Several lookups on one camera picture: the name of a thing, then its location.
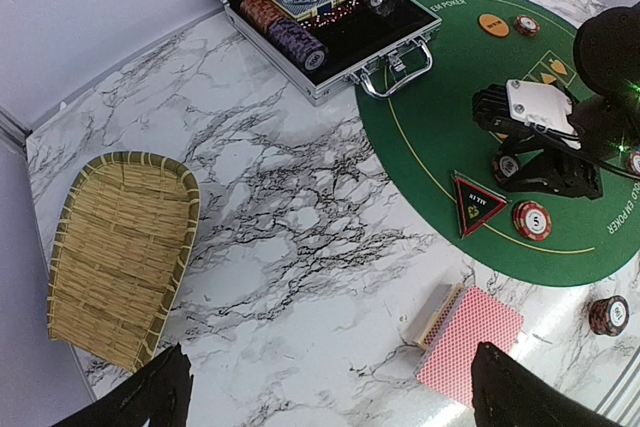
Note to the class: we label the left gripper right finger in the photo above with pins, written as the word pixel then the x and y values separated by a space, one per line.
pixel 504 393

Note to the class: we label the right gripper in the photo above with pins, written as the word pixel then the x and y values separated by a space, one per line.
pixel 548 164

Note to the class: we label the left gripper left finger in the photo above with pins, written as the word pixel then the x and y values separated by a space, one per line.
pixel 158 394

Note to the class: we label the dark 100 chips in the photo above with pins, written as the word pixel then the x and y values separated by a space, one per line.
pixel 504 166

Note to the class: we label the red 5 chips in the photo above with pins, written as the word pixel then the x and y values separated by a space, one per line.
pixel 526 26
pixel 633 162
pixel 532 220

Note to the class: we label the red-backed card deck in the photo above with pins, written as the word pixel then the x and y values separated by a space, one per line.
pixel 468 317

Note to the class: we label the black triangular all-in button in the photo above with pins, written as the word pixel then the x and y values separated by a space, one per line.
pixel 476 204

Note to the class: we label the dark 100 chip stack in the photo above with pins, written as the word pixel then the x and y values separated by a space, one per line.
pixel 609 316

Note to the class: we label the red 5 chips top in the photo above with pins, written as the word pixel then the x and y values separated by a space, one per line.
pixel 526 26

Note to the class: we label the orange round dealer button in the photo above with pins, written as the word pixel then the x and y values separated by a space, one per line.
pixel 494 25

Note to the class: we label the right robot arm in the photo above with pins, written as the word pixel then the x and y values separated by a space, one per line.
pixel 606 57

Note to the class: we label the round green poker mat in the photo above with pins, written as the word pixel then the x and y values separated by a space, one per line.
pixel 426 131

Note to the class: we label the woven bamboo tray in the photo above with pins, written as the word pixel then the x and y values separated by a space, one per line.
pixel 120 251

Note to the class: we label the aluminium poker chip case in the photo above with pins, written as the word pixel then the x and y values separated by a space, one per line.
pixel 326 46

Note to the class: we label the dice in case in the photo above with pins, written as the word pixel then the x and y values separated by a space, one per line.
pixel 337 14

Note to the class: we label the brown purple chip row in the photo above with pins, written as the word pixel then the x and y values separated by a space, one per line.
pixel 286 34

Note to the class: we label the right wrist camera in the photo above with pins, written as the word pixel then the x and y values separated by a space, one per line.
pixel 543 107

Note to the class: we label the left aluminium frame post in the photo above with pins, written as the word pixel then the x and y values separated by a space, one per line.
pixel 13 130

